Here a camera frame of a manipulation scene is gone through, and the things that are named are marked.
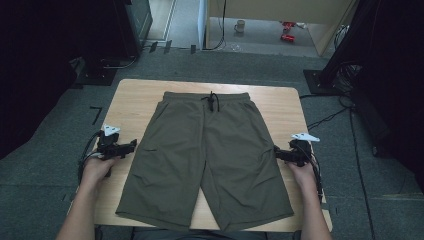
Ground dark curtain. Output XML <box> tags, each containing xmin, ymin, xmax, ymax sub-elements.
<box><xmin>0</xmin><ymin>0</ymin><xmax>134</xmax><ymax>159</ymax></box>
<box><xmin>328</xmin><ymin>0</ymin><xmax>424</xmax><ymax>188</ymax></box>

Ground person's right hand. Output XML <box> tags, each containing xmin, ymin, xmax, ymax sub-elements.
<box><xmin>287</xmin><ymin>162</ymin><xmax>317</xmax><ymax>190</ymax></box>

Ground person's lap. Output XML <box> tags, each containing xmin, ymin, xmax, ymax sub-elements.
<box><xmin>96</xmin><ymin>226</ymin><xmax>301</xmax><ymax>240</ymax></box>

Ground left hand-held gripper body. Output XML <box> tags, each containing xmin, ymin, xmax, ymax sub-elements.
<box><xmin>96</xmin><ymin>123</ymin><xmax>126</xmax><ymax>161</ymax></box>

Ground dark cabinet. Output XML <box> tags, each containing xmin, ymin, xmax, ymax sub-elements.
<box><xmin>114</xmin><ymin>0</ymin><xmax>154</xmax><ymax>58</ymax></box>

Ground olive green shorts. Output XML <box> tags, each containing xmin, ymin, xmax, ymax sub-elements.
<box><xmin>115</xmin><ymin>91</ymin><xmax>295</xmax><ymax>233</ymax></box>

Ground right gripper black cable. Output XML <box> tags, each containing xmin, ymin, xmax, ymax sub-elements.
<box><xmin>309</xmin><ymin>153</ymin><xmax>325</xmax><ymax>204</ymax></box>

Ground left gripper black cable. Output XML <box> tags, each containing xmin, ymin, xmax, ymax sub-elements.
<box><xmin>77</xmin><ymin>130</ymin><xmax>103</xmax><ymax>185</ymax></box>

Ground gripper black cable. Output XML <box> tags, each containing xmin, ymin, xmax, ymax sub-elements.
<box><xmin>77</xmin><ymin>130</ymin><xmax>103</xmax><ymax>185</ymax></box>
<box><xmin>309</xmin><ymin>153</ymin><xmax>325</xmax><ymax>204</ymax></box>

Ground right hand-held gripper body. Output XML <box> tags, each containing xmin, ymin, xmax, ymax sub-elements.
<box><xmin>288</xmin><ymin>132</ymin><xmax>321</xmax><ymax>168</ymax></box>

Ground black stand base plate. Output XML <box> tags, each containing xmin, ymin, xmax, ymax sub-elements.
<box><xmin>302</xmin><ymin>68</ymin><xmax>338</xmax><ymax>96</ymax></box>
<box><xmin>73</xmin><ymin>62</ymin><xmax>118</xmax><ymax>87</ymax></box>

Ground hanging black cable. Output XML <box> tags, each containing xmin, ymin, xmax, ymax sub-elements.
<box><xmin>202</xmin><ymin>0</ymin><xmax>228</xmax><ymax>52</ymax></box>

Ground white upright panel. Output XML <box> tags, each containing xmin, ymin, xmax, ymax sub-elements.
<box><xmin>197</xmin><ymin>0</ymin><xmax>208</xmax><ymax>50</ymax></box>

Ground black floor cable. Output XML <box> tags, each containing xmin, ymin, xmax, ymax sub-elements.
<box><xmin>299</xmin><ymin>93</ymin><xmax>355</xmax><ymax>132</ymax></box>

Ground bundle of black cables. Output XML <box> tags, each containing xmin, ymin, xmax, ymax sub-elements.
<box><xmin>333</xmin><ymin>24</ymin><xmax>364</xmax><ymax>98</ymax></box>

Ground black angled floor tape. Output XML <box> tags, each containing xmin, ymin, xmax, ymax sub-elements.
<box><xmin>89</xmin><ymin>105</ymin><xmax>103</xmax><ymax>126</ymax></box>

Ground person's left hand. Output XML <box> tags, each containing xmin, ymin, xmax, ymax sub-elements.
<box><xmin>81</xmin><ymin>156</ymin><xmax>120</xmax><ymax>186</ymax></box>

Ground beige mug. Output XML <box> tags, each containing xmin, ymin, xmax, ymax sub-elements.
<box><xmin>233</xmin><ymin>19</ymin><xmax>247</xmax><ymax>34</ymax></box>

